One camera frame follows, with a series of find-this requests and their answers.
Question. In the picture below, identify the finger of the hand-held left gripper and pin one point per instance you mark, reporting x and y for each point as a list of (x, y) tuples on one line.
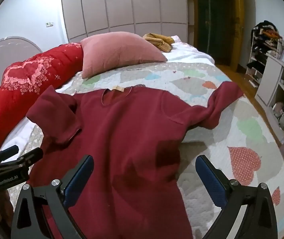
[(9, 150), (32, 155)]

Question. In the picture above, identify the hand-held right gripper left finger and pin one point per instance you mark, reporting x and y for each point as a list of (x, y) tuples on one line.
[(79, 179)]

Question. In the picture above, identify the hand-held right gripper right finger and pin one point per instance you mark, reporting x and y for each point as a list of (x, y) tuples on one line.
[(209, 179)]

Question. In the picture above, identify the dark red shirt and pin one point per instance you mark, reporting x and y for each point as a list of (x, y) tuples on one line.
[(132, 129)]

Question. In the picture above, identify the patchwork heart bedspread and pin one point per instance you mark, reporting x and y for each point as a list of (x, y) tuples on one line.
[(244, 134)]

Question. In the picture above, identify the red floral quilt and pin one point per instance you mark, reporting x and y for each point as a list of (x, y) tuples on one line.
[(24, 79)]

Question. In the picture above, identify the white shelf unit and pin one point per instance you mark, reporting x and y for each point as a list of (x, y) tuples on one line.
[(269, 79)]

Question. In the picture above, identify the white bed sheet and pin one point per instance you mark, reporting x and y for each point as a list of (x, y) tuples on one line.
[(189, 52)]

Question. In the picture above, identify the pink pillow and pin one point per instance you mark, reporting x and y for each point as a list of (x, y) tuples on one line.
[(119, 52)]

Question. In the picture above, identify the white shoe rack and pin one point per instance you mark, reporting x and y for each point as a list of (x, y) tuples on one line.
[(261, 52)]

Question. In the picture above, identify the yellow cloth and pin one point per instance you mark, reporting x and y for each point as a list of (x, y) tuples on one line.
[(158, 41)]

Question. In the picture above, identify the dark green door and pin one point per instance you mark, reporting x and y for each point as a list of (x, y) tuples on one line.
[(214, 17)]

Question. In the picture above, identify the beige panelled wardrobe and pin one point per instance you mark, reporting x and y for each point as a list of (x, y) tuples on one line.
[(122, 2)]

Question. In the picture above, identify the wall switch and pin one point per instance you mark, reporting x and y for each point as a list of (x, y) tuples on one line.
[(49, 24)]

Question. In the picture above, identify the wooden door frame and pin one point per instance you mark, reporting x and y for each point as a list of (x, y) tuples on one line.
[(239, 17)]

